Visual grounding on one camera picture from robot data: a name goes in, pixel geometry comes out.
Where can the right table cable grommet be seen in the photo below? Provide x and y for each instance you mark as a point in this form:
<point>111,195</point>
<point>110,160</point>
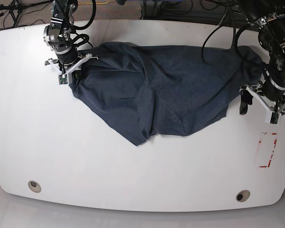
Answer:
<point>243,196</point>

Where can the black tripod stand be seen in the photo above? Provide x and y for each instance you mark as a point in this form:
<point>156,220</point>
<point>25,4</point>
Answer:
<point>15,9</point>

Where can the table cable grommet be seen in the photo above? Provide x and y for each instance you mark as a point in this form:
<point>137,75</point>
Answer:
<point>243,196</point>
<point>34,186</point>

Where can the red tape rectangle marking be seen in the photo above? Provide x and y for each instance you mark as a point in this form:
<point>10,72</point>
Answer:
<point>265,149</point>

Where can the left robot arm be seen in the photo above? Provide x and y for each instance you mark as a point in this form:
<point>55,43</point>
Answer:
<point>271,36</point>

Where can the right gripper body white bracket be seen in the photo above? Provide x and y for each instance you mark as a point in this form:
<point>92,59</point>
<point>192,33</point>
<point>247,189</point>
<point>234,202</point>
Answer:
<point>69,61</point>

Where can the dark blue T-shirt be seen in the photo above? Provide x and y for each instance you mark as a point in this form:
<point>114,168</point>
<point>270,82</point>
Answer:
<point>172,90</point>

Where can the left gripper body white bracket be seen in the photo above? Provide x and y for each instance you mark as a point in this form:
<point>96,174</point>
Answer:
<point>270,95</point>

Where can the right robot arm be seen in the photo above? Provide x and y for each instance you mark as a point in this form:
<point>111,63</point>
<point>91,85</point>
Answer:
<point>62,38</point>

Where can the left table cable grommet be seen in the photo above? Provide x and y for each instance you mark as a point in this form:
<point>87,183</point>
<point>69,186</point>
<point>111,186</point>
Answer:
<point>34,186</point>

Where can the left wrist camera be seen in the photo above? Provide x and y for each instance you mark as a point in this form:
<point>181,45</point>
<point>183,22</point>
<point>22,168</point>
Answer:
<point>273,118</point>

